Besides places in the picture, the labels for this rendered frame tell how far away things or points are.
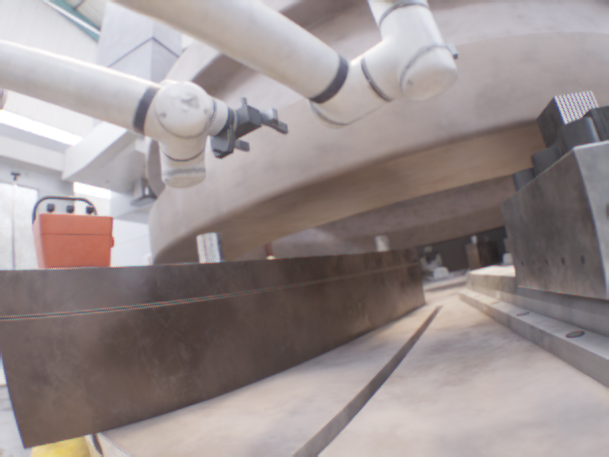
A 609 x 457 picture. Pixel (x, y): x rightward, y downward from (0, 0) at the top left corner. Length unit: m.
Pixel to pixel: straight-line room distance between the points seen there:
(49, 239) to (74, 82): 0.38
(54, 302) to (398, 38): 0.80
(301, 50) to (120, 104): 0.28
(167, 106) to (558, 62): 0.97
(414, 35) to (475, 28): 0.77
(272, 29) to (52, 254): 0.65
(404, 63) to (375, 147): 0.46
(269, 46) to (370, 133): 0.53
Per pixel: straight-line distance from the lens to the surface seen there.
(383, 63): 0.51
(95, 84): 0.59
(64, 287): 0.82
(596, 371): 0.66
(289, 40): 0.47
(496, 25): 1.29
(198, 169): 0.66
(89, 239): 0.87
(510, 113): 0.95
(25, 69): 0.67
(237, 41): 0.45
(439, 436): 0.56
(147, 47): 4.83
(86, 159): 4.12
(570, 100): 0.81
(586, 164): 0.53
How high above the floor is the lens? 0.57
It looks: 10 degrees up
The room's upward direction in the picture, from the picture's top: 10 degrees counter-clockwise
